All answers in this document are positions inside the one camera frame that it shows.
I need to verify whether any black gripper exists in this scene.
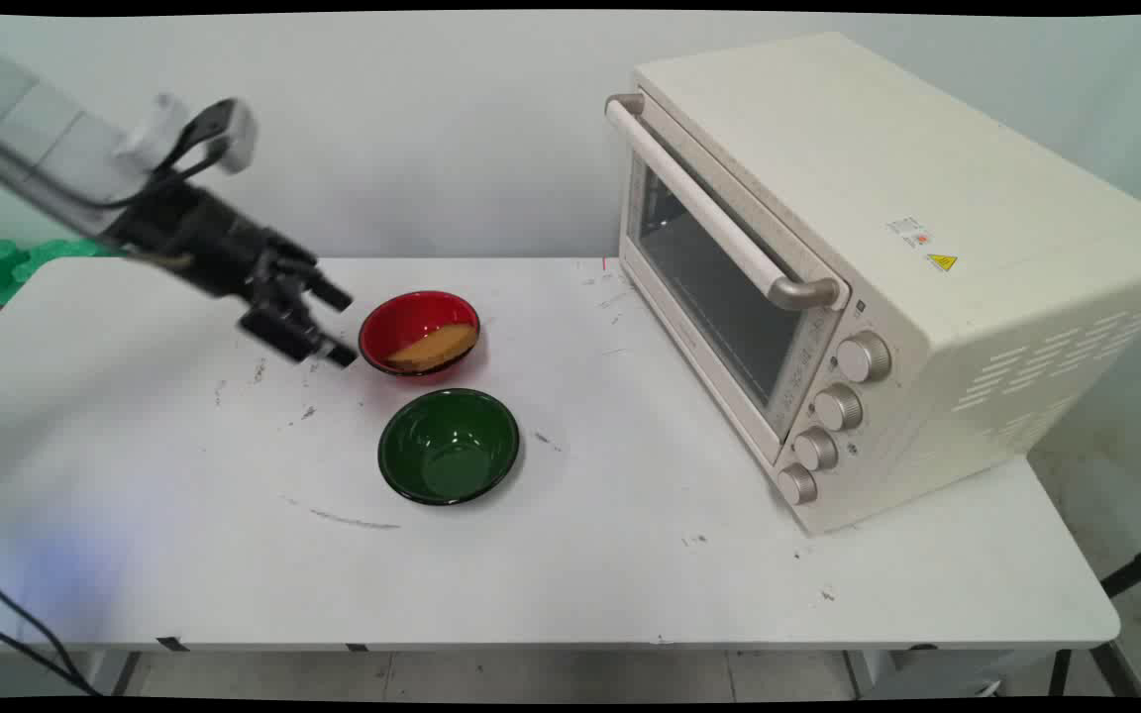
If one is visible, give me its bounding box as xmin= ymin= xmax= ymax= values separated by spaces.
xmin=103 ymin=180 xmax=361 ymax=370

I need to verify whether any cream oven door with handle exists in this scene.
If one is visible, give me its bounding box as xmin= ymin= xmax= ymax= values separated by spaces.
xmin=604 ymin=91 xmax=851 ymax=468

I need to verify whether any red bowl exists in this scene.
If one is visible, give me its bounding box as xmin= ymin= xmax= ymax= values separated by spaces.
xmin=358 ymin=290 xmax=482 ymax=378

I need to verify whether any brown bread slice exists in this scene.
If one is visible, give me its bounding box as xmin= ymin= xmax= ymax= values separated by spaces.
xmin=385 ymin=324 xmax=480 ymax=373

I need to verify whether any dark green bowl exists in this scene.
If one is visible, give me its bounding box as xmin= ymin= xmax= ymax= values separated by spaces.
xmin=376 ymin=387 xmax=522 ymax=507

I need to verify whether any green foam mat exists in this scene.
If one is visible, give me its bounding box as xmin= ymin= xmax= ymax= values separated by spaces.
xmin=0 ymin=238 xmax=126 ymax=307

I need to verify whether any large silver oven knob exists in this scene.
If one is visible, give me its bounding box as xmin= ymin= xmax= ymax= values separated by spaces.
xmin=836 ymin=331 xmax=893 ymax=385

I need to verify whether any cream toaster oven body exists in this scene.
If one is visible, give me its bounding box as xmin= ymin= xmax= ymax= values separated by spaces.
xmin=618 ymin=32 xmax=1141 ymax=537

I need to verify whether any black tripod leg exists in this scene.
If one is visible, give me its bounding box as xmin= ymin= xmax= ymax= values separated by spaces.
xmin=1099 ymin=537 xmax=1141 ymax=599

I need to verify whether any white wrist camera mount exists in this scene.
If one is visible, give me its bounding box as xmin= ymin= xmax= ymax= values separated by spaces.
xmin=118 ymin=93 xmax=260 ymax=185

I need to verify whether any black floor cable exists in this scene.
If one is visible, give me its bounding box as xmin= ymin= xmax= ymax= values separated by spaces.
xmin=0 ymin=612 xmax=86 ymax=694
xmin=0 ymin=562 xmax=104 ymax=697

